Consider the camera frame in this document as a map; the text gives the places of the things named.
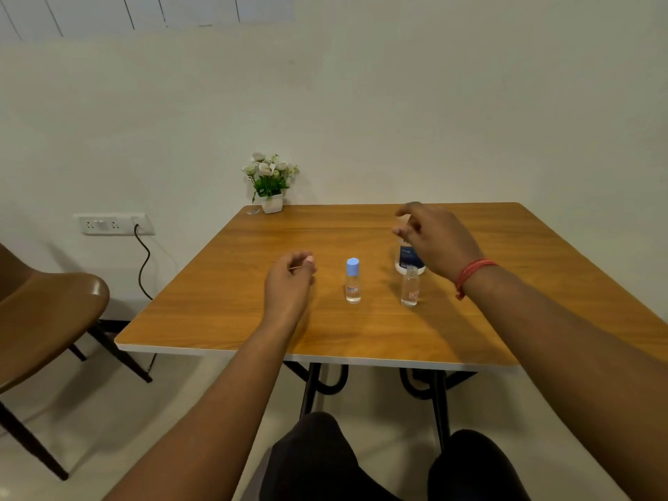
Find black power cable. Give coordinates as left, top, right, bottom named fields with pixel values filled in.
left=134, top=223, right=158, bottom=374

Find white flowers in white pot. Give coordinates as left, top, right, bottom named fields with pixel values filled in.
left=241, top=152, right=300, bottom=215

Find person's leg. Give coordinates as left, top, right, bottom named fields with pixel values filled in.
left=259, top=411, right=403, bottom=501
left=427, top=429, right=532, bottom=501

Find black metal table frame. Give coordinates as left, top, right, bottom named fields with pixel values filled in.
left=283, top=362, right=479, bottom=455

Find person's left forearm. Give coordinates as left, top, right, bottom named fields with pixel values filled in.
left=103, top=314, right=309, bottom=501

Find person's right hand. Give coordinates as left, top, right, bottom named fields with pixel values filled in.
left=392, top=201, right=484, bottom=283

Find brown plastic chair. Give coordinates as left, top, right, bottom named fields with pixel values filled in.
left=0, top=242, right=153, bottom=482

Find person's left hand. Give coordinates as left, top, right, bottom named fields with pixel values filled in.
left=263, top=250, right=318, bottom=329

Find person's right leg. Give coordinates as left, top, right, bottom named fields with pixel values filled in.
left=427, top=429, right=532, bottom=501

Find red thread bracelet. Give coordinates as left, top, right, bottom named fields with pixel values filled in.
left=454, top=259, right=500, bottom=301

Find person's right forearm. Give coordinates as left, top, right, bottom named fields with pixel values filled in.
left=461, top=266, right=668, bottom=501

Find clear uncapped small bottle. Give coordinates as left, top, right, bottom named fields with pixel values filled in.
left=401, top=265, right=421, bottom=308

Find person's left leg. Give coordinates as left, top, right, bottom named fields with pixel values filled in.
left=259, top=411, right=403, bottom=501

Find blue and white bottle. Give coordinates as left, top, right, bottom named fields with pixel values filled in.
left=395, top=214, right=427, bottom=276

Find clear bottle with blue cap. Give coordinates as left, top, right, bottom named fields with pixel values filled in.
left=345, top=257, right=362, bottom=304

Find white wall socket panel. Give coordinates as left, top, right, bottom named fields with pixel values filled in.
left=73, top=213, right=157, bottom=237

